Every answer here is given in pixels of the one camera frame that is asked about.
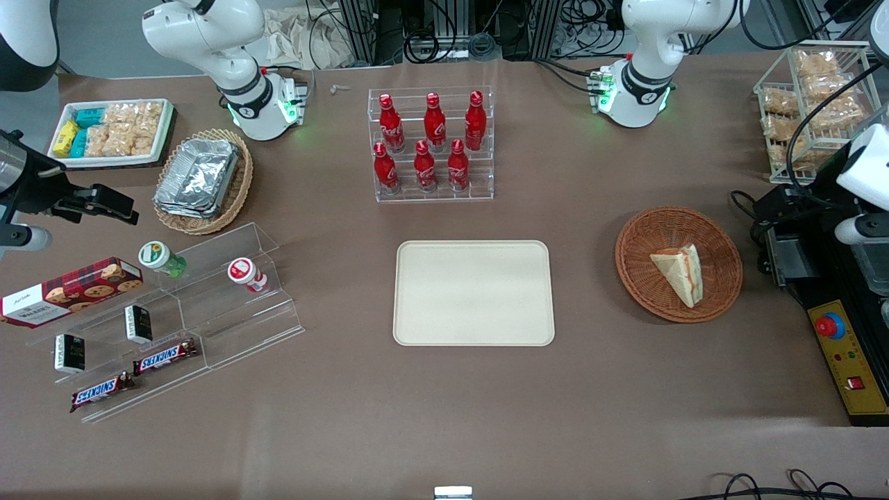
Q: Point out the clear acrylic bottle rack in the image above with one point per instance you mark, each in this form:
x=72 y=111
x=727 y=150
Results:
x=479 y=180

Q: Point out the beige plastic tray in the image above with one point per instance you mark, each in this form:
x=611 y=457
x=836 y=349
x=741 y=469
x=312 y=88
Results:
x=472 y=292

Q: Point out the light wicker basket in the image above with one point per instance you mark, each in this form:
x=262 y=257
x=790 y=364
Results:
x=239 y=187

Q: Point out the clear acrylic stepped shelf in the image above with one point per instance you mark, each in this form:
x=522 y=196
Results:
x=236 y=326

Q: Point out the yellow snack packet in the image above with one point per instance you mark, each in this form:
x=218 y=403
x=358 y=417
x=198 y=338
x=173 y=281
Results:
x=65 y=137

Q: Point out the red cola bottle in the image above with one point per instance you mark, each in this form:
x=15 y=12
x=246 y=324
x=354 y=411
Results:
x=424 y=169
x=385 y=170
x=475 y=121
x=389 y=125
x=458 y=167
x=435 y=123

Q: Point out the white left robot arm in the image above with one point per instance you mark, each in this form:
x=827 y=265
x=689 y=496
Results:
x=653 y=42

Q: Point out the brown wicker basket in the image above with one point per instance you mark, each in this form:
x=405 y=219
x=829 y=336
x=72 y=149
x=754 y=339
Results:
x=646 y=278

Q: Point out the snickers chocolate bar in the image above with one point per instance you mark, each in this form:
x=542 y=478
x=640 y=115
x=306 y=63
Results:
x=165 y=356
x=101 y=392

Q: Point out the black grey power box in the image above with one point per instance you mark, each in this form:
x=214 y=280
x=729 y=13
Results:
x=792 y=260

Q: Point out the yellow emergency stop control box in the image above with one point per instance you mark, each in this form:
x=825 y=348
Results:
x=851 y=368

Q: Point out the triangular sandwich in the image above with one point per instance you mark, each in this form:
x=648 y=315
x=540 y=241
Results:
x=682 y=274

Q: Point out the white snack tray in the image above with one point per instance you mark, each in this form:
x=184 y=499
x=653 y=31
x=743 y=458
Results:
x=163 y=132

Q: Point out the clear plastic bin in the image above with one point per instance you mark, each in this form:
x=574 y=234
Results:
x=874 y=267

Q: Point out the small black white box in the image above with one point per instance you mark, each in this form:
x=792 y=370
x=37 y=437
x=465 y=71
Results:
x=69 y=353
x=138 y=324

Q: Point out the bagged fried snack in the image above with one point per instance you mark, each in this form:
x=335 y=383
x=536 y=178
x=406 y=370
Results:
x=809 y=158
x=778 y=129
x=780 y=103
x=826 y=88
x=816 y=62
x=832 y=119

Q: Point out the aluminium frame post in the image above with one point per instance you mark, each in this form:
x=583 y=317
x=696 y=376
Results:
x=361 y=31
x=545 y=28

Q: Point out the teal snack packet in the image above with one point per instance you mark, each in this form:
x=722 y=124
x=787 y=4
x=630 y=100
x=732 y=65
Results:
x=89 y=117
x=79 y=143

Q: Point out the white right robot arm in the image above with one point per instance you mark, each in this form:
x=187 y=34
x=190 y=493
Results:
x=208 y=42

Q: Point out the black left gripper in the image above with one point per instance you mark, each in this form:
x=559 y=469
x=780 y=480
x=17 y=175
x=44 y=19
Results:
x=783 y=205

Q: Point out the beige crumpled cloth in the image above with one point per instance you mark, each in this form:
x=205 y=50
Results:
x=298 y=42

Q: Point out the red capped small bottle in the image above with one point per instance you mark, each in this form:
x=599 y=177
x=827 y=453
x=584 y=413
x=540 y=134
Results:
x=244 y=273

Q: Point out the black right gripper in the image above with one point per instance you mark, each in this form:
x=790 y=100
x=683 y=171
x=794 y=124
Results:
x=43 y=189

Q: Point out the clear bag of crackers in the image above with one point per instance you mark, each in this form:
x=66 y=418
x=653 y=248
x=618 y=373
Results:
x=146 y=135
x=128 y=112
x=107 y=141

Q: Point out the red tartan cookie box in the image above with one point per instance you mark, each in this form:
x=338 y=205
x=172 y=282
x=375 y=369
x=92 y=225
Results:
x=69 y=292

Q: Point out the stack of foil trays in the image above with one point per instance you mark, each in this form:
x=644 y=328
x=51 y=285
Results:
x=198 y=177

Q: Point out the green capped small bottle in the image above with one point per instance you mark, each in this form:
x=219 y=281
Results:
x=158 y=257

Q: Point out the small white metal bracket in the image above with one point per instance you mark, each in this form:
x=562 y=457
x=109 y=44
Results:
x=453 y=493

